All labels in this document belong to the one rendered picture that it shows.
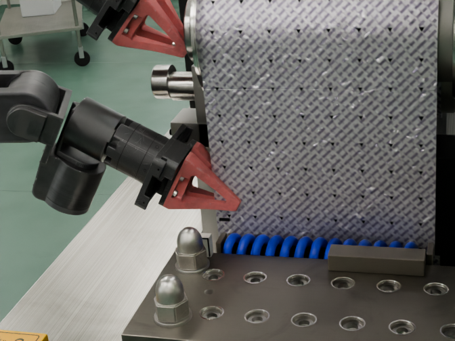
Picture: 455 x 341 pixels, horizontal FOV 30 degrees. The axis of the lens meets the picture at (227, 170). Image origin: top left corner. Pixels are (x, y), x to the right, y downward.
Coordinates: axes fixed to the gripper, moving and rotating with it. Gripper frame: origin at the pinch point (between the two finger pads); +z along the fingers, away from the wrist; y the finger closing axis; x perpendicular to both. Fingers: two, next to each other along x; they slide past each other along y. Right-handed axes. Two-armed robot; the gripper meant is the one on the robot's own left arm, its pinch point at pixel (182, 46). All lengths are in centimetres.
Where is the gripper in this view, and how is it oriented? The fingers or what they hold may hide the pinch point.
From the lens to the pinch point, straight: 95.4
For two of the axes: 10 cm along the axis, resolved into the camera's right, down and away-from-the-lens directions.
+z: 8.1, 5.8, 1.3
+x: 5.5, -6.5, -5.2
